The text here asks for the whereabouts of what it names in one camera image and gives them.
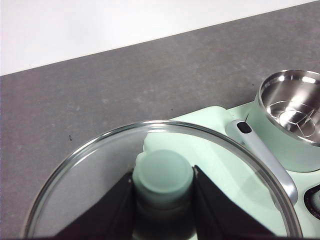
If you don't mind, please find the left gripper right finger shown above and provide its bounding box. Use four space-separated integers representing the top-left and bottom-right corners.
192 164 276 238

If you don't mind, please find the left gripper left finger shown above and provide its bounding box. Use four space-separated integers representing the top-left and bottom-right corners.
53 171 137 238

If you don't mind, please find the glass pot lid green knob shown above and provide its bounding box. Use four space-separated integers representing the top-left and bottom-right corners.
23 119 305 240

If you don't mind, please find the mint green breakfast machine base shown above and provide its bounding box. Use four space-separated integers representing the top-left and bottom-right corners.
226 101 320 240

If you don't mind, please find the mint green grill lid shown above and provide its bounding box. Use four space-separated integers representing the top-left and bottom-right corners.
142 106 288 226

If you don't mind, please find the silver control knob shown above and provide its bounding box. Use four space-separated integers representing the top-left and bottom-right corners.
308 191 320 221

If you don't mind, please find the silver grill lid handle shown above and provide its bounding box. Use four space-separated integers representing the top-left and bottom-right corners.
224 119 300 205

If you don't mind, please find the mint green handled steamer pot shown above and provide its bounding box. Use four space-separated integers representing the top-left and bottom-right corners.
246 69 320 173

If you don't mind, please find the wire steaming rack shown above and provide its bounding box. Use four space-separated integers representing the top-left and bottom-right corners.
266 99 320 141

